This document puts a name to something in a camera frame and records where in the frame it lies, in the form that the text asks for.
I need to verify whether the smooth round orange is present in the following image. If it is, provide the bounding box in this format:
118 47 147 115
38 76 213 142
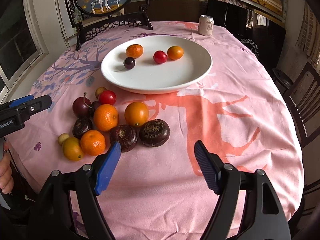
124 102 149 127

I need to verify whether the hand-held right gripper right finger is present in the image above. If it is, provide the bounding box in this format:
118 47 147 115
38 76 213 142
194 140 292 240

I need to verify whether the large bumpy orange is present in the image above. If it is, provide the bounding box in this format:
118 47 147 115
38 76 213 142
93 104 119 132

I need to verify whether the dark water chestnut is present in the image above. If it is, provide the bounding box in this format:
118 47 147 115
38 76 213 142
139 119 170 148
72 117 94 139
109 125 138 153

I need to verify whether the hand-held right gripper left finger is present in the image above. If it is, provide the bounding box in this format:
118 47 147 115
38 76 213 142
30 142 122 240

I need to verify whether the dark red plum with stem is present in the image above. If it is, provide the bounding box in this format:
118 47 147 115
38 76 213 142
72 92 92 118

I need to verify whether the dark wooden chair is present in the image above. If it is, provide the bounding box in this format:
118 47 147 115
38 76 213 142
282 61 320 151

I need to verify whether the red cherry tomato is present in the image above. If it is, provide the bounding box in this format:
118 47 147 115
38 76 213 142
153 50 168 64
98 90 117 106

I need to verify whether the person's left hand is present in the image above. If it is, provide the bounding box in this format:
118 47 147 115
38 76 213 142
0 144 14 194

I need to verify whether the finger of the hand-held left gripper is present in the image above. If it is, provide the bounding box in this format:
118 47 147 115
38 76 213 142
0 94 52 120

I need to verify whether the white drink can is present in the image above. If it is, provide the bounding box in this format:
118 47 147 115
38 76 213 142
198 15 214 36

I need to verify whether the white framed window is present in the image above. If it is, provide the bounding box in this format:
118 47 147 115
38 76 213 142
0 0 50 97

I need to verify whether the small mandarin orange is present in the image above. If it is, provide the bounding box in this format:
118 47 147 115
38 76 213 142
126 44 144 58
80 130 106 156

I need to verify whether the black glossy cabinet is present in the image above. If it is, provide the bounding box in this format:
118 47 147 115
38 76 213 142
206 0 286 57

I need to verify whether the black round stool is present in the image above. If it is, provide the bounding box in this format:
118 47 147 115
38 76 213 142
272 67 294 91

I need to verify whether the pink printed tablecloth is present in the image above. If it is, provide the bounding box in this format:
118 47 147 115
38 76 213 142
5 21 304 240

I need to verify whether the white round plate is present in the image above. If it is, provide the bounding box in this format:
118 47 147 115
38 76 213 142
100 35 213 95

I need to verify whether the yellow-orange kumquat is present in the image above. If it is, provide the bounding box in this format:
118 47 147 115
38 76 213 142
62 137 84 162

